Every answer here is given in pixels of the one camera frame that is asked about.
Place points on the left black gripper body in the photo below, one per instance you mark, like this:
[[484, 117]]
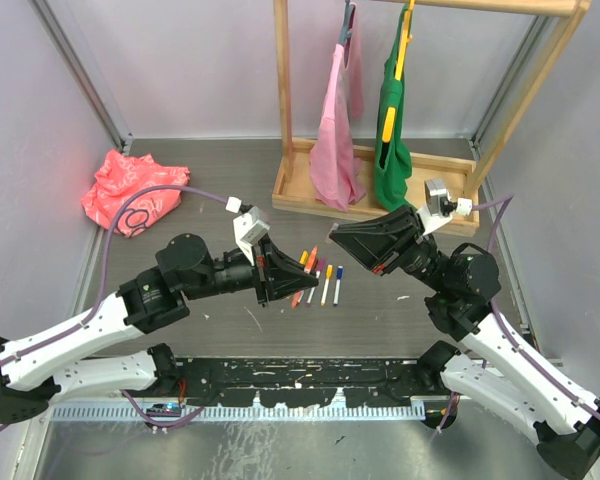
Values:
[[264, 275]]

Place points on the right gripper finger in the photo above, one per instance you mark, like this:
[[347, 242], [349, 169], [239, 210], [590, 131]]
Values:
[[393, 224], [364, 251]]

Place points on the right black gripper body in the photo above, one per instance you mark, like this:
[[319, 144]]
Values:
[[392, 262]]

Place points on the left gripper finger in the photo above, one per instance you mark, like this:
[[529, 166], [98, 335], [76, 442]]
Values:
[[291, 287], [284, 271]]

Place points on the orange marker pen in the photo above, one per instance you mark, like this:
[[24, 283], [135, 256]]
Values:
[[308, 265]]

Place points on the purple capped white pen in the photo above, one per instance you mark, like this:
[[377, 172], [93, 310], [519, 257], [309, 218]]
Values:
[[313, 289]]

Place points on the blue capped white pen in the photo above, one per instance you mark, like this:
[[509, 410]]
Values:
[[337, 291]]

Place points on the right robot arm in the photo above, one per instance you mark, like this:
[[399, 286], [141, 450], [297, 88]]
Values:
[[487, 361]]

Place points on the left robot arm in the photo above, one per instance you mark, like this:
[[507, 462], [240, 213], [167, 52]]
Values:
[[58, 363]]

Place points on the green shirt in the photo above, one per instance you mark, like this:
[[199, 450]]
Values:
[[393, 163]]

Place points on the wooden clothes rack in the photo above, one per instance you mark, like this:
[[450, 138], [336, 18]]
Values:
[[293, 190]]

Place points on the pink shirt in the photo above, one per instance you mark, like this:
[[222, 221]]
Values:
[[333, 167]]

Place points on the red patterned cloth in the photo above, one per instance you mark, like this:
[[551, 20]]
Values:
[[120, 177]]

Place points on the yellow clothes hanger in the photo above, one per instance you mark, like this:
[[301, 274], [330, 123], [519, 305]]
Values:
[[405, 38]]

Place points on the grey clothes hanger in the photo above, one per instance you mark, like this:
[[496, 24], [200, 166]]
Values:
[[347, 23]]

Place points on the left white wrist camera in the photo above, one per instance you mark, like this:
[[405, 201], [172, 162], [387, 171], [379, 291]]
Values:
[[249, 227]]

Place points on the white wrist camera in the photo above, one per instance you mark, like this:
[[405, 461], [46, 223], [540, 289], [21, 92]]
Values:
[[439, 207], [249, 227]]

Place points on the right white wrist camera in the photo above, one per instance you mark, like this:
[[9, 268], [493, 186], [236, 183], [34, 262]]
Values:
[[439, 207]]

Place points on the white cable duct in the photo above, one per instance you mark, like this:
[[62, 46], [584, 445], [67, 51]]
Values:
[[124, 412]]

